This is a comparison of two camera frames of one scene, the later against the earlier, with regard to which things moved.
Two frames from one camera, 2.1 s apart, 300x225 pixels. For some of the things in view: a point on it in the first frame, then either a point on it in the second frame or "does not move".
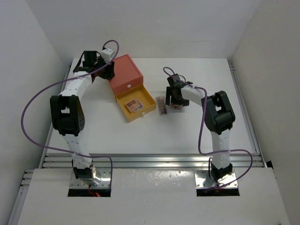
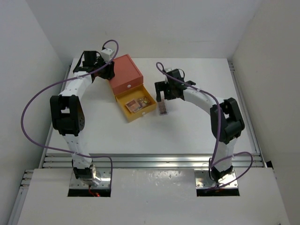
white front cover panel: (153, 197) does not move
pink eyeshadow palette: (177, 107) to (144, 101)
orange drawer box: (127, 76) does not move
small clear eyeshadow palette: (161, 105) does not move
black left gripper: (108, 73) does not move
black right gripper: (184, 102) to (161, 86)
